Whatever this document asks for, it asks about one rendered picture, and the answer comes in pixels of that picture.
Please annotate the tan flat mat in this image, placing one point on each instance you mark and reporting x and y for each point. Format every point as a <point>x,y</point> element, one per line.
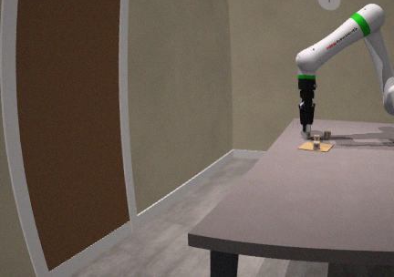
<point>309,146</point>

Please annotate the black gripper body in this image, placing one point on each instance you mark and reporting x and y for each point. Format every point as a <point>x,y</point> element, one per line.
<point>307,97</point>

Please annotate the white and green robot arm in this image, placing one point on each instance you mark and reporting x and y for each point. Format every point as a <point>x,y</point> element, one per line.
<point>366,24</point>

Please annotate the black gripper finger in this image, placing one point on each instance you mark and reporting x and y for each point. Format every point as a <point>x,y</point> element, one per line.
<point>311,111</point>
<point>303,119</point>

